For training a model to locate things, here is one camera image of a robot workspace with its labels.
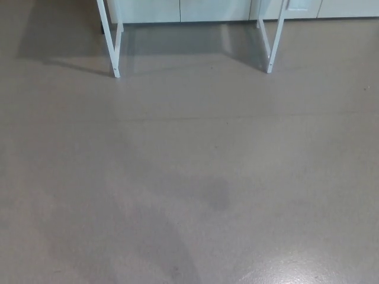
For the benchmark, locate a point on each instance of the white metal-frame desk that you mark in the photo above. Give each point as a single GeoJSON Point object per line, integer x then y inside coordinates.
{"type": "Point", "coordinates": [113, 59]}

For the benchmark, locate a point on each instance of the white cabinet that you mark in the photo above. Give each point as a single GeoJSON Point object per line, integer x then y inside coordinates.
{"type": "Point", "coordinates": [207, 9]}

